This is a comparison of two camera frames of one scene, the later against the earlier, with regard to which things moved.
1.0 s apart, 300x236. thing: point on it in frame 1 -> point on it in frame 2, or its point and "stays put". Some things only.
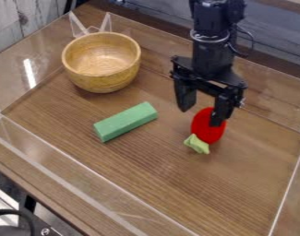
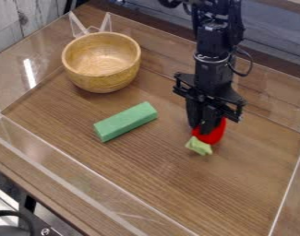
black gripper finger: x=185 y=91 -> x=197 y=112
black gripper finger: x=224 y=109 -> x=210 y=117
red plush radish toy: x=205 y=134 stays put
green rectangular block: x=125 y=122 stays put
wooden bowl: x=102 y=61 stays put
